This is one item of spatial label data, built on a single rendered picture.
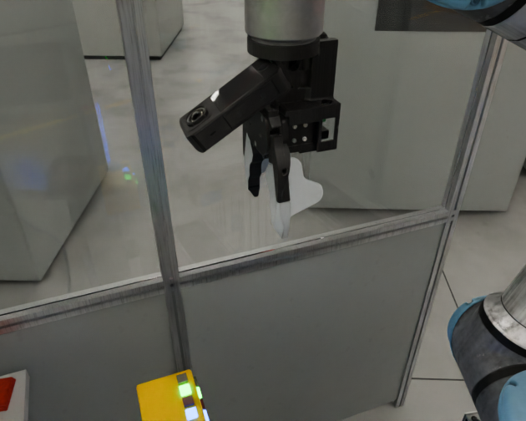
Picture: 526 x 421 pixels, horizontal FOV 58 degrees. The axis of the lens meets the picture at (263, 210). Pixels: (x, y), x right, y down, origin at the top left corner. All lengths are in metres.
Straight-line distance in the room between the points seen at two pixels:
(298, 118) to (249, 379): 1.22
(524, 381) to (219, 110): 0.52
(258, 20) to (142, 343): 1.03
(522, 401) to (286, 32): 0.53
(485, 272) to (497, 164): 0.69
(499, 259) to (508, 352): 2.34
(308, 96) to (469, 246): 2.67
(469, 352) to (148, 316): 0.79
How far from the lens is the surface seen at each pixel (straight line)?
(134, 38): 0.93
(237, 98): 0.46
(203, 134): 0.47
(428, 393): 2.29
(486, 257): 3.07
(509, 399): 0.71
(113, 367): 1.39
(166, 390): 0.90
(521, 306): 0.75
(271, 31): 0.45
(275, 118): 0.48
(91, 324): 1.26
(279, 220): 0.51
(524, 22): 0.36
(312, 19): 0.46
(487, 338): 0.78
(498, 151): 3.17
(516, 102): 3.06
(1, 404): 1.24
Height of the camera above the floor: 1.80
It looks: 35 degrees down
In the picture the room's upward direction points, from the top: straight up
